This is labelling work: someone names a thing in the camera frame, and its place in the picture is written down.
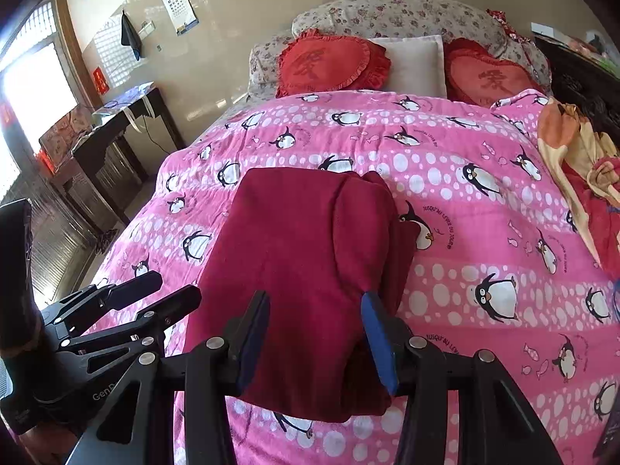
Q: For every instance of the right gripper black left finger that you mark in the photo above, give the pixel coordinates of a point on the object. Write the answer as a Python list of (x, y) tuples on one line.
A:
[(135, 423)]

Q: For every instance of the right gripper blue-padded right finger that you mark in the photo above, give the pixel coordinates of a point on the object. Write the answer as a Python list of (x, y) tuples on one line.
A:
[(497, 424)]

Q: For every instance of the dark red knit sweater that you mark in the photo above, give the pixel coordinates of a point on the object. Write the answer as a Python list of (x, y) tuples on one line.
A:
[(315, 242)]

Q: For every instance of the pink penguin print blanket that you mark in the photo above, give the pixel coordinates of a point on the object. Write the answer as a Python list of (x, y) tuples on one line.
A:
[(497, 265)]

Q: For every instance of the dark wooden side table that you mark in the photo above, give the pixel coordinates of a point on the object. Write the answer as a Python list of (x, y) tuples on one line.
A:
[(142, 101)]

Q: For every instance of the orange floral blanket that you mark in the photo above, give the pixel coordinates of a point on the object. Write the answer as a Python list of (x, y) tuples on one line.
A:
[(584, 164)]

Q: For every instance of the black hanging cloth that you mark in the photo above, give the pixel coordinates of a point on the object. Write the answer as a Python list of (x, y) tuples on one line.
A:
[(130, 37)]

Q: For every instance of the small red heart cushion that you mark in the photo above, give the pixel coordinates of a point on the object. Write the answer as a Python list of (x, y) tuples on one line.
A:
[(475, 77)]

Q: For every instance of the dark carved wooden headboard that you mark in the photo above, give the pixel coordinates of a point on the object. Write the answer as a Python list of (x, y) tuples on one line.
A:
[(578, 81)]

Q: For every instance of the floral small pillow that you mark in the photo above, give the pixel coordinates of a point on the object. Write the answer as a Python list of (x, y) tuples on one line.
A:
[(264, 66)]

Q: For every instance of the white square pillow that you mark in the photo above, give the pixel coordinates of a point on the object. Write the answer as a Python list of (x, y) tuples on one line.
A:
[(417, 66)]

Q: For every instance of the large red heart cushion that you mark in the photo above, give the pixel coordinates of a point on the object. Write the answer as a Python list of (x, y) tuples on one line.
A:
[(315, 62)]

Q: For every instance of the floral long pillow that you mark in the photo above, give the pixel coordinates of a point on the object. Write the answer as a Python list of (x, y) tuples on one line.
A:
[(450, 19)]

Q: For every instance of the eye chart wall poster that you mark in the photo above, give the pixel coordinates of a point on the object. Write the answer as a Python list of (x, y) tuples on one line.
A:
[(181, 14)]

